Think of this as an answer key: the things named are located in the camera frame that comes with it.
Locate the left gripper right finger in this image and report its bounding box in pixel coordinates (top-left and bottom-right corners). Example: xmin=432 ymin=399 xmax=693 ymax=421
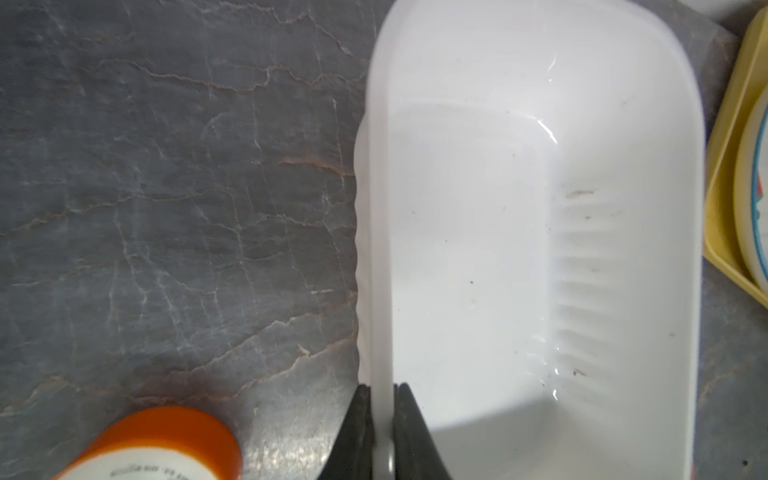
xmin=393 ymin=383 xmax=451 ymax=480

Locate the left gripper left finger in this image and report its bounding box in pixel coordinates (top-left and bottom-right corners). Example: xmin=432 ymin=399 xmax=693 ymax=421
xmin=317 ymin=384 xmax=374 ymax=480

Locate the white plastic storage box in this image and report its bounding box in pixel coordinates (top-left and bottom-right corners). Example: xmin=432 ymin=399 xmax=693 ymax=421
xmin=354 ymin=1 xmax=705 ymax=479

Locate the orange sealing tape roll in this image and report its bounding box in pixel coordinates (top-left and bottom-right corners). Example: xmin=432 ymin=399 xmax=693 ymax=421
xmin=56 ymin=406 xmax=243 ymax=479

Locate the watermelon pattern plate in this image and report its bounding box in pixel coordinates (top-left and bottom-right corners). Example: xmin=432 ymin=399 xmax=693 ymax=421
xmin=733 ymin=87 xmax=767 ymax=293

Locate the yellow tray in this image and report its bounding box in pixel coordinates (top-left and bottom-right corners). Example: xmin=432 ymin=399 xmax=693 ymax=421
xmin=703 ymin=6 xmax=767 ymax=305

